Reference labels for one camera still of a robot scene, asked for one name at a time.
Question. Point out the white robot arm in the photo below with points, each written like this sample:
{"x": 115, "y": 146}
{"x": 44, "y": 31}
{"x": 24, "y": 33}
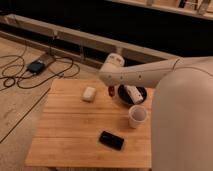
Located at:
{"x": 182, "y": 108}

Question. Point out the black bowl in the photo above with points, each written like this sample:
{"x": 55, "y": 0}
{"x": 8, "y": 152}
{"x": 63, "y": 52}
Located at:
{"x": 126, "y": 99}

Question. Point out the white object in bowl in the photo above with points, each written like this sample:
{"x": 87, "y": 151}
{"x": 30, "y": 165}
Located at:
{"x": 134, "y": 94}

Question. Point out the wooden table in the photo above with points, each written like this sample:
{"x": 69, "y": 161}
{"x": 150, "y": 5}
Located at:
{"x": 68, "y": 132}

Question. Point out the black rectangular box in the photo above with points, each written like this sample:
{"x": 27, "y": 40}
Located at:
{"x": 111, "y": 140}

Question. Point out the blue power adapter box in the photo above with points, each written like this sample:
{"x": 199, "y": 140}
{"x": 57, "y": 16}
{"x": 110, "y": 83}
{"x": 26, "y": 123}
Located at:
{"x": 35, "y": 67}

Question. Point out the long wooden rail frame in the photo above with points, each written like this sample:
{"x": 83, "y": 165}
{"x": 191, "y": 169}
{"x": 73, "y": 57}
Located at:
{"x": 142, "y": 39}

